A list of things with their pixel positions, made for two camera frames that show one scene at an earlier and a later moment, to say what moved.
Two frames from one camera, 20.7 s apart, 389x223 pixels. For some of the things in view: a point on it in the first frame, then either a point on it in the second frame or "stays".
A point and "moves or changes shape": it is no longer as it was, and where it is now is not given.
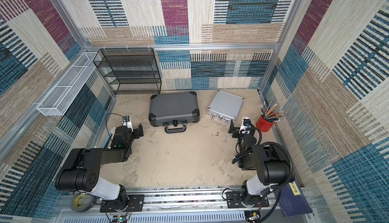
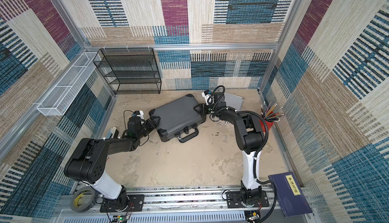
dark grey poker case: (173, 111) moves or changes shape
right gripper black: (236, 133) → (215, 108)
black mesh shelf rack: (129, 71) stays
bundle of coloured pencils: (271, 113) stays
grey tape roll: (81, 202) stays
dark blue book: (292, 199) stays
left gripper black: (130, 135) → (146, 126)
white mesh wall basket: (60, 98) stays
